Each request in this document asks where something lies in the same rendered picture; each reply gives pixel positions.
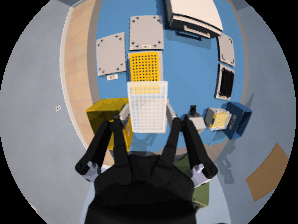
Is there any white name plate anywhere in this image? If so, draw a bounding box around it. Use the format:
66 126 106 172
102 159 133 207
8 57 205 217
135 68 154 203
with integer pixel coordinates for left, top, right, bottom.
107 74 118 80

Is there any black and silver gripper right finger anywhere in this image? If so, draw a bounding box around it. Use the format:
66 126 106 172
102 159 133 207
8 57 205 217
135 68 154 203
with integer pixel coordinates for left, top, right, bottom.
151 103 218 188

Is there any grey flat plate with corner pegs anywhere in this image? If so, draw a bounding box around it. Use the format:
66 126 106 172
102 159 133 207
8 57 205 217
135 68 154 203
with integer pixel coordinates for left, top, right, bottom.
96 32 127 76

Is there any grey box with green button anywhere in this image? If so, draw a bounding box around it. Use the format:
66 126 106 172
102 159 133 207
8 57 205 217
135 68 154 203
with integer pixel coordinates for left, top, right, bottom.
185 105 206 134

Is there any yellow bin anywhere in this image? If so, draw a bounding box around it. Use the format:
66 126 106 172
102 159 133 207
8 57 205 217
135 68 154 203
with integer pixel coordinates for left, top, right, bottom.
85 98 134 151

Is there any blue open-top bin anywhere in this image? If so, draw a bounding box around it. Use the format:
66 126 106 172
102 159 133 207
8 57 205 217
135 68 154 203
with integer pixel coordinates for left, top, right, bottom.
221 102 252 140

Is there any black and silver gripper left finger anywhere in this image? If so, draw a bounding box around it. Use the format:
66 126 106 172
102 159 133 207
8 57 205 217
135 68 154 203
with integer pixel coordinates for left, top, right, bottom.
75 104 133 187

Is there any blue bench mat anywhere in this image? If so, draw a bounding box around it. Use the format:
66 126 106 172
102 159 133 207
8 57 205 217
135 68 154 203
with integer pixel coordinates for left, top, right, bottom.
96 0 245 152

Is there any black multi-well plate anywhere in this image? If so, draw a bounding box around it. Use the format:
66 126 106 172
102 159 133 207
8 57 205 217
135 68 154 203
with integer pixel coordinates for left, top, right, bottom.
219 68 234 97

